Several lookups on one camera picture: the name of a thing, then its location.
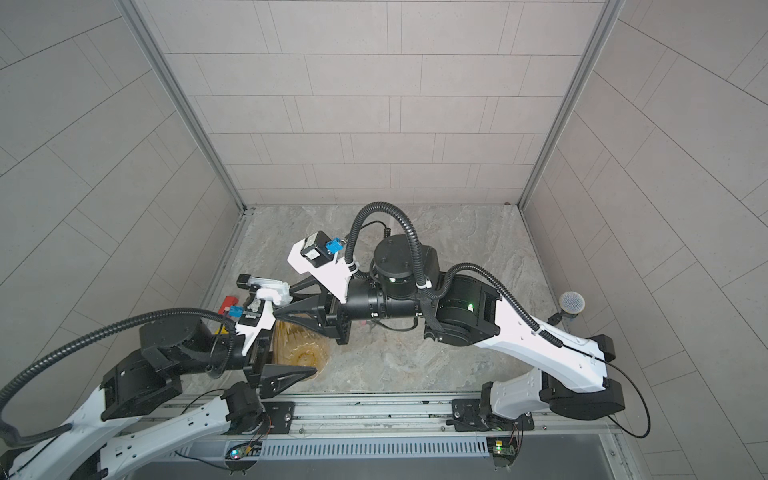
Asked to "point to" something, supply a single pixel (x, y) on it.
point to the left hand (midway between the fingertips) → (316, 347)
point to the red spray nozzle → (227, 302)
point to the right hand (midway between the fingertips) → (286, 312)
